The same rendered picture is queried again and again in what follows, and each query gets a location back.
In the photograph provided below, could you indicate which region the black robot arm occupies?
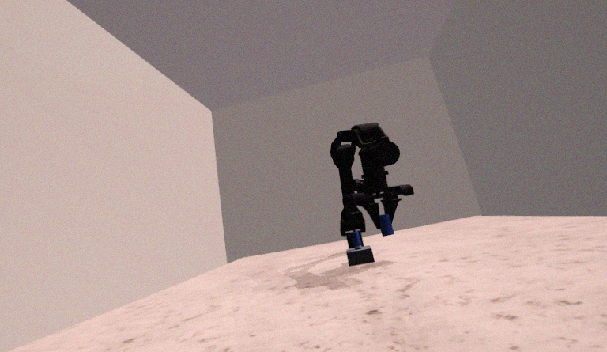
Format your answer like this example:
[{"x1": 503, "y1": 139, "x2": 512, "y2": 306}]
[{"x1": 330, "y1": 123, "x2": 400, "y2": 248}]

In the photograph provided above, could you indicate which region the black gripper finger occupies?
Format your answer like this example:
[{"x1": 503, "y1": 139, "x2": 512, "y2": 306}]
[
  {"x1": 380, "y1": 199, "x2": 402, "y2": 224},
  {"x1": 359, "y1": 203, "x2": 380, "y2": 229}
]

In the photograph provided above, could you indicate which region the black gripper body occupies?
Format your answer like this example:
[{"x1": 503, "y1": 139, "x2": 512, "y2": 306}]
[{"x1": 342, "y1": 168, "x2": 414, "y2": 206}]

